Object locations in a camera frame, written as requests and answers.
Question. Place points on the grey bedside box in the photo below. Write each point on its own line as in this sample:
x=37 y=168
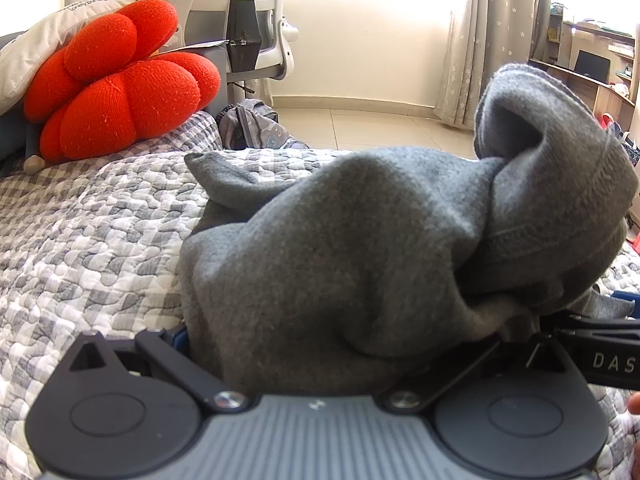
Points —
x=215 y=55

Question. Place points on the star print curtain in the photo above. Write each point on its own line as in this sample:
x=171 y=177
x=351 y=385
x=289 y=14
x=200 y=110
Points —
x=495 y=35

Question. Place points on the person's right hand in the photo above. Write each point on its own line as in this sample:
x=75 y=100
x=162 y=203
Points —
x=635 y=404

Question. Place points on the grey checked quilted bedspread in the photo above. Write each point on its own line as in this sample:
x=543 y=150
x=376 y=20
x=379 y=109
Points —
x=90 y=240

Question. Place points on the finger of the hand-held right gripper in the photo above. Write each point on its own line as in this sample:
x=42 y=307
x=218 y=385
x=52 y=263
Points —
x=625 y=305

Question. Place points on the wooden desk with shelves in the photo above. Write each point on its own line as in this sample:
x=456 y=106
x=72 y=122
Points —
x=595 y=92

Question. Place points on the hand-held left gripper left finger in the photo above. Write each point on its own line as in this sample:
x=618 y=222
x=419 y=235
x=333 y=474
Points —
x=179 y=342

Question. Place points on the grey sweater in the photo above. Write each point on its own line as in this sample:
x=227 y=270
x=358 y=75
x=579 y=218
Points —
x=350 y=235

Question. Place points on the red flower cushion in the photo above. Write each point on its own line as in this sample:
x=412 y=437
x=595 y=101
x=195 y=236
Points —
x=120 y=95

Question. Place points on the white office chair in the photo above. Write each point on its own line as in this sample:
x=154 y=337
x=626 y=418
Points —
x=280 y=35

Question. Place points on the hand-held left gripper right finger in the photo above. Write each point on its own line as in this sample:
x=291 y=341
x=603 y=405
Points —
x=450 y=380

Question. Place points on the blue plush toy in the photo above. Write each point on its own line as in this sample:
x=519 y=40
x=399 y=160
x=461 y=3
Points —
x=17 y=135

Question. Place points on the black monitor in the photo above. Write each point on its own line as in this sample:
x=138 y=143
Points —
x=591 y=66

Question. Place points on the white printed pillow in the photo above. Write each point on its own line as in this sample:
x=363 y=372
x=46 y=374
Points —
x=35 y=45

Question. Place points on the grey backpack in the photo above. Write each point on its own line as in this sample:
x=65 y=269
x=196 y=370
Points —
x=255 y=127

